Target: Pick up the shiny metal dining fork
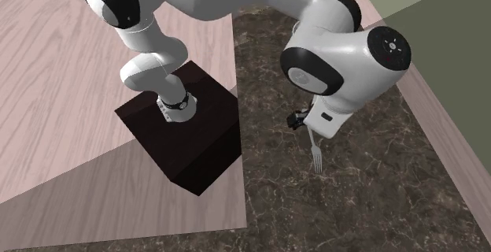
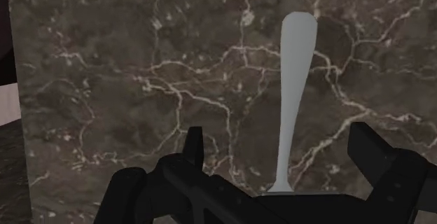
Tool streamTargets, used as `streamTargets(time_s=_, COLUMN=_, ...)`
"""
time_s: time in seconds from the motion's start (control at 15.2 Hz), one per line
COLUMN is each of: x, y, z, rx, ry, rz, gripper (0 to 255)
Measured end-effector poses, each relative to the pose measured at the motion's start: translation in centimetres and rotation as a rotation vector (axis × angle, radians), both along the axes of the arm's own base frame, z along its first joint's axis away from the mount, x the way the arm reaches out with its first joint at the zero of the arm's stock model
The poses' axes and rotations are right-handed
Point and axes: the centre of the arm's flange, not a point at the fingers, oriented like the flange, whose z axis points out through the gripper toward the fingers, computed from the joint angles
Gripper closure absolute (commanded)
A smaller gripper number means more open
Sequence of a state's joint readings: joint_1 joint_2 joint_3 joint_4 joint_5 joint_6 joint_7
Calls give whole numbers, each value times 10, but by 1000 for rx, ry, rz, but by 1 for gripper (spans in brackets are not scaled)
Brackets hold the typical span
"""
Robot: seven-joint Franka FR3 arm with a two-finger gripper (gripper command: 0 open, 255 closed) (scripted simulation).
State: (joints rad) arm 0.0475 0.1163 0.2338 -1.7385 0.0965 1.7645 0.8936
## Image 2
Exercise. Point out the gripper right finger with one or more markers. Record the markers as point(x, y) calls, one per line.
point(385, 168)

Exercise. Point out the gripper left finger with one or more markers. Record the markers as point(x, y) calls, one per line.
point(191, 189)

